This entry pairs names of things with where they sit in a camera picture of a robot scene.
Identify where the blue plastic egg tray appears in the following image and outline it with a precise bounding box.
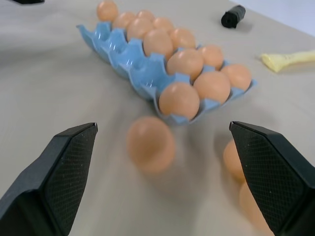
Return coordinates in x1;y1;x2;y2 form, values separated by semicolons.
76;21;258;126

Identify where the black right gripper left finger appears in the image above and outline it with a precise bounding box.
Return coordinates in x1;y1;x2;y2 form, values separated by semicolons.
0;122;99;236

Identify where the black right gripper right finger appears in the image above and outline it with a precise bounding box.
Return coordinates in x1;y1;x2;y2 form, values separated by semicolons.
229;120;315;236

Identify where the black object at table edge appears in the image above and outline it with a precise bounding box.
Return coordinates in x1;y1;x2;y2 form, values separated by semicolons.
9;0;46;5

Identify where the brown egg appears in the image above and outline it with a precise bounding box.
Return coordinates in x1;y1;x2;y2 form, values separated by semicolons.
158;82;200;120
220;63;252;92
143;29;174;61
126;116;176;175
152;16;175;32
126;17;154;42
239;181;275;236
193;70;231;105
96;0;119;22
223;140;247;184
169;28;196;49
112;11;136;29
136;9;156;22
197;45;224;71
166;49;204;81

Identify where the black rolled bundle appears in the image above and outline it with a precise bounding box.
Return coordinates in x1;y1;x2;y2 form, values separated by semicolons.
220;4;247;29

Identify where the pale yellow plastic object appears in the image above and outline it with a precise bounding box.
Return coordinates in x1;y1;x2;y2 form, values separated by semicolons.
260;49;315;73

